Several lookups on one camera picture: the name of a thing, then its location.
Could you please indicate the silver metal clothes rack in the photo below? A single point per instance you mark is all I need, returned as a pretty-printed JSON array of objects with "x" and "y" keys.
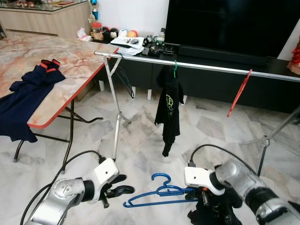
[{"x": 211, "y": 68}]

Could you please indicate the black t-shirt green logo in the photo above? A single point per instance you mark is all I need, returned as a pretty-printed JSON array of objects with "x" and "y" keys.
[{"x": 169, "y": 103}]

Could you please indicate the black low tv console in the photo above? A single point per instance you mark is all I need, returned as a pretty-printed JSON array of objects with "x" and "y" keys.
[{"x": 206, "y": 86}]

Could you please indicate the stack of white papers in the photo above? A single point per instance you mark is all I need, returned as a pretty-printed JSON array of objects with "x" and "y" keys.
[{"x": 127, "y": 47}]

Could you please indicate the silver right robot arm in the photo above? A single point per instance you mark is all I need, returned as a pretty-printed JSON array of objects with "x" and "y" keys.
[{"x": 262, "y": 192}]

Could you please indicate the green plastic hanger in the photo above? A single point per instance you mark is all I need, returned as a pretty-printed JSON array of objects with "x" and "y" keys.
[{"x": 175, "y": 70}]

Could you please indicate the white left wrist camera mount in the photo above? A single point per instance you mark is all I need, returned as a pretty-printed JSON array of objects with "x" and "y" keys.
[{"x": 105, "y": 173}]

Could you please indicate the red plastic hanger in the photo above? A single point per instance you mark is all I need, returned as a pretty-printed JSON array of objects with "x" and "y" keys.
[{"x": 240, "y": 93}]

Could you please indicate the black shirt white logo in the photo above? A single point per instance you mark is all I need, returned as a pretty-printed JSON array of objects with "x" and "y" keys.
[{"x": 236, "y": 201}]

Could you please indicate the navy shirt red collar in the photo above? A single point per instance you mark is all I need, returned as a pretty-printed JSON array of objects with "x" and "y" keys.
[{"x": 23, "y": 98}]

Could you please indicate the marble folding table red edge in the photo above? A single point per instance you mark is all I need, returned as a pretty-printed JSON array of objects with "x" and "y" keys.
[{"x": 61, "y": 56}]

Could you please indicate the large black television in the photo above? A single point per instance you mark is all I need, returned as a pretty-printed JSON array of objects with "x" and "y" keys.
[{"x": 229, "y": 28}]

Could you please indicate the black soundbar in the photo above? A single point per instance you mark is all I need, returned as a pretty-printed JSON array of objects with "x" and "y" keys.
[{"x": 220, "y": 55}]

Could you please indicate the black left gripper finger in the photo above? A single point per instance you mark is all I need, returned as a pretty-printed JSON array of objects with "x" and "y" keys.
[
  {"x": 124, "y": 191},
  {"x": 119, "y": 178}
]

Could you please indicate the brown jar red lid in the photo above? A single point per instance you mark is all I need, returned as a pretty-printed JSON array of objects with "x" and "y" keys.
[{"x": 97, "y": 32}]

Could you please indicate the blue gold trophy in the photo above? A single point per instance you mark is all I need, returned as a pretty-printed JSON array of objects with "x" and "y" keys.
[{"x": 94, "y": 7}]

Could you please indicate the pink white tissue box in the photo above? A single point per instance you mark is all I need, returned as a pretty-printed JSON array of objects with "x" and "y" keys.
[{"x": 84, "y": 35}]

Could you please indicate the red ball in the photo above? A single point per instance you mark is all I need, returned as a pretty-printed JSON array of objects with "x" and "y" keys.
[{"x": 136, "y": 33}]

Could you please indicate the blue plastic hanger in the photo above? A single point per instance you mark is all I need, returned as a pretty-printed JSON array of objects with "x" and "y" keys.
[{"x": 173, "y": 191}]

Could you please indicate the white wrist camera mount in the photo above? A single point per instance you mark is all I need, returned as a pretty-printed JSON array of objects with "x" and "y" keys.
[
  {"x": 105, "y": 173},
  {"x": 199, "y": 177}
]

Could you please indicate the black plush toy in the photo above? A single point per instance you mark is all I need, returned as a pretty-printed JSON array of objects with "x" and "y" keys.
[{"x": 110, "y": 33}]

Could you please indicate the light wooden sideboard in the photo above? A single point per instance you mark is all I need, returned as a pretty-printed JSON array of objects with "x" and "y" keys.
[{"x": 42, "y": 21}]

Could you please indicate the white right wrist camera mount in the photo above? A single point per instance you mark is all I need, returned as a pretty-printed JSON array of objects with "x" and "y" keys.
[{"x": 199, "y": 177}]

